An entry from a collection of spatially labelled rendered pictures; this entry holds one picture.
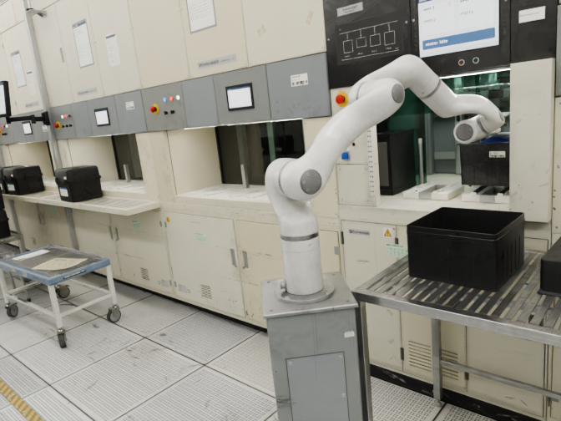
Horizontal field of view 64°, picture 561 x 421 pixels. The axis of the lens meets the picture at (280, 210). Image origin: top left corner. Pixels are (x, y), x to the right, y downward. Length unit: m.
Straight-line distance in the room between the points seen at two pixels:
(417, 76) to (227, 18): 1.26
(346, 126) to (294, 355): 0.70
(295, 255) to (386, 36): 1.00
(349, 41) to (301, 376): 1.35
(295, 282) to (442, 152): 1.65
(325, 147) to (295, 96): 0.89
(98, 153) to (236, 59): 2.33
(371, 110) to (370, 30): 0.64
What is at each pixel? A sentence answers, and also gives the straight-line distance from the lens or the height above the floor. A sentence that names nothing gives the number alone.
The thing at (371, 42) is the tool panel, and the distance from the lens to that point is 1.99.
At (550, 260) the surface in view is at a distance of 1.42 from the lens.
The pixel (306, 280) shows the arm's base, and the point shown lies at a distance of 1.38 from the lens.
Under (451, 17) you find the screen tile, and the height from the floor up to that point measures 1.59.
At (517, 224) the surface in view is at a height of 0.92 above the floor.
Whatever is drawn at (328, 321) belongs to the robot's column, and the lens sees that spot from 1.37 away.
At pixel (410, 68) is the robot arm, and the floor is 1.42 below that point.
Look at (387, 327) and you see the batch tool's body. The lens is 2.23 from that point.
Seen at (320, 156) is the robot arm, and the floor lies 1.19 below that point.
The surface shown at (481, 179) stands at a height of 0.97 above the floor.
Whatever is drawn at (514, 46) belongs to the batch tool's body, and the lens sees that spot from 1.78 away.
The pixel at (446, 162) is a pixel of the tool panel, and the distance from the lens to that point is 2.84.
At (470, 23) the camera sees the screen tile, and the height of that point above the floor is 1.56.
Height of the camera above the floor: 1.33
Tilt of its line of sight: 12 degrees down
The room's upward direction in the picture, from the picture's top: 6 degrees counter-clockwise
